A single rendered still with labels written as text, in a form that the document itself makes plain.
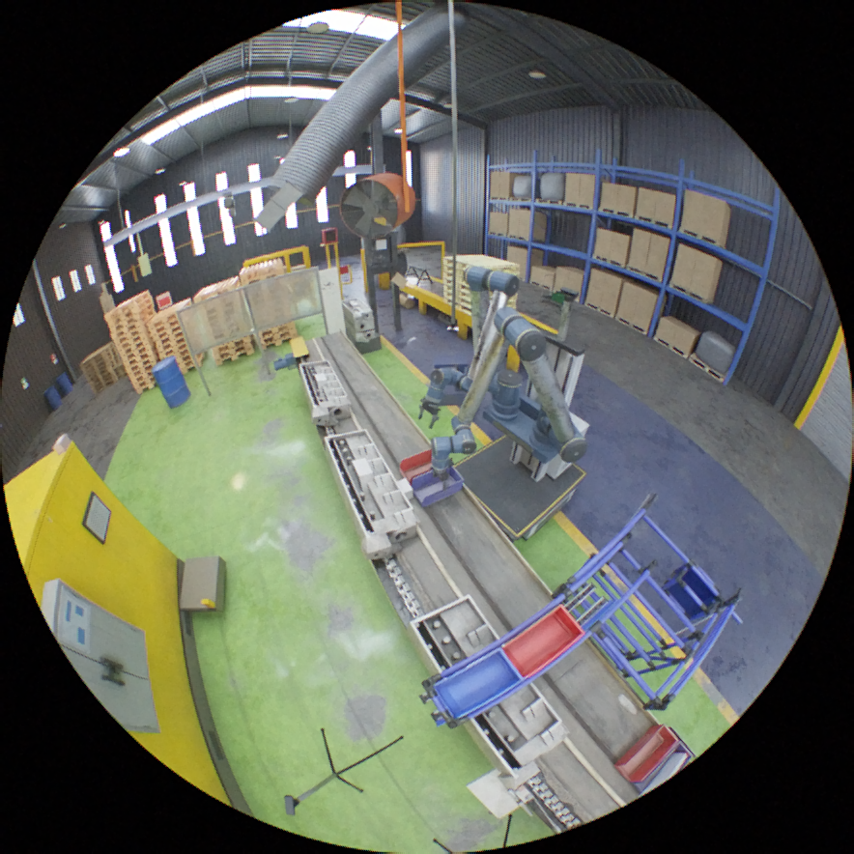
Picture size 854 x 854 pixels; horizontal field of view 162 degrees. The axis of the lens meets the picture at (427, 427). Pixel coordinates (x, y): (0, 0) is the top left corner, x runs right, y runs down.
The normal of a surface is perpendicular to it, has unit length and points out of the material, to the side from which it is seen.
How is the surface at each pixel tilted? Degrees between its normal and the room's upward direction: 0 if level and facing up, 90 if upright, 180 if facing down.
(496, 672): 6
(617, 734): 0
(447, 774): 0
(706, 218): 90
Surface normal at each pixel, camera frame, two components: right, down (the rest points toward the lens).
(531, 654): -0.11, -0.72
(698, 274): -0.88, 0.32
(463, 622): 0.14, -0.80
